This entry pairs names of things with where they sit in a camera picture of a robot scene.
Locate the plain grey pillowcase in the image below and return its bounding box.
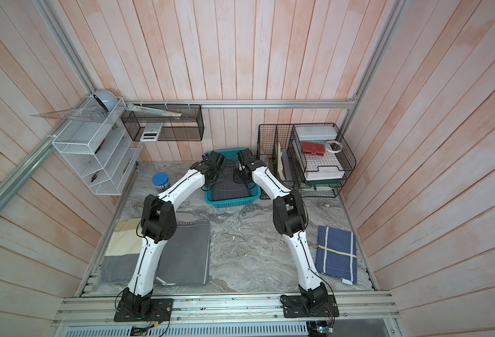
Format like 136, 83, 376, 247
156, 220, 210, 286

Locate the beige and grey pillowcase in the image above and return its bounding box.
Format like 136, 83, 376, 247
100, 218, 143, 284

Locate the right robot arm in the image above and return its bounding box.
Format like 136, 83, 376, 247
237, 149, 333, 313

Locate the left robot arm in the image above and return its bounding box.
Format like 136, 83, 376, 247
118, 151, 226, 320

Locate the teal plastic basket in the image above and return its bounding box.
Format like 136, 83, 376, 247
203, 148, 261, 208

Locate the navy blue striped pillowcase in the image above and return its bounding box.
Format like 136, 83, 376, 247
315, 226, 358, 285

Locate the clear pencil jar blue lid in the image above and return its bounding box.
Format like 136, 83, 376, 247
152, 172, 170, 193

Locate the white flat box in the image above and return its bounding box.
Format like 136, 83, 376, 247
295, 125, 337, 142

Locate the white calculator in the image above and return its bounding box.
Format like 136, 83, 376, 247
140, 123, 163, 142

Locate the red wallet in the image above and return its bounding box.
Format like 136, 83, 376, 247
302, 142, 326, 157

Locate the white paper tray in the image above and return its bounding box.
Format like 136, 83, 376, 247
293, 141, 345, 181

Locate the white tape roll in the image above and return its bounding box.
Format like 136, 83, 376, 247
326, 140, 343, 154

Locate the clear long ruler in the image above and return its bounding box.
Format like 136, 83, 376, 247
125, 103, 182, 118

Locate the clear triangle ruler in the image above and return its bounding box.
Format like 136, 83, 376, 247
32, 105, 109, 123

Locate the black wire wall basket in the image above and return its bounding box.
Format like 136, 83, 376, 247
121, 103, 205, 142

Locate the black wire desk organizer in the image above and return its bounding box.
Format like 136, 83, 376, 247
257, 123, 356, 198

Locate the white mesh wall shelf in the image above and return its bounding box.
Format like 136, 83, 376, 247
52, 97, 142, 196

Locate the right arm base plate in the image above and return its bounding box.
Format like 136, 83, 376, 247
280, 294, 340, 318

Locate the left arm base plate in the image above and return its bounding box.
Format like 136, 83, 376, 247
114, 297, 173, 322

